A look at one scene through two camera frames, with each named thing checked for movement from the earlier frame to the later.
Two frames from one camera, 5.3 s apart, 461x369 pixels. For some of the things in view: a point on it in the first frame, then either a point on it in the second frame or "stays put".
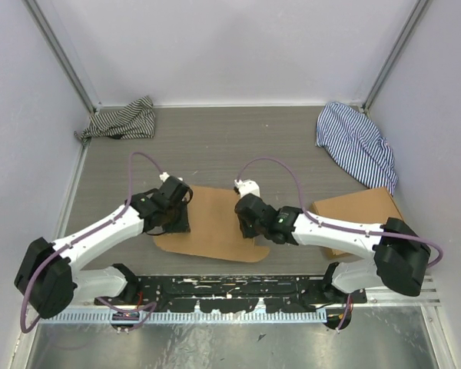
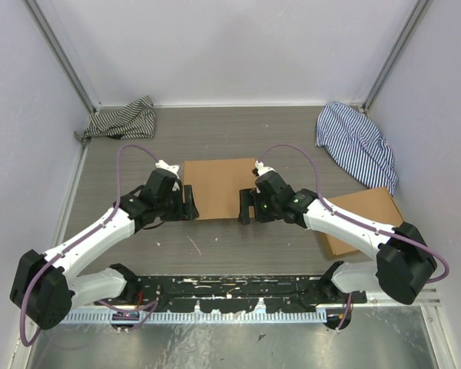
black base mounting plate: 232,293 stays put
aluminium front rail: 408,297 stays put
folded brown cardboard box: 372,207 stays put
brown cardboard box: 215,229 → 215,186
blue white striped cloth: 355,143 stays put
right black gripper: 248,232 → 250,197
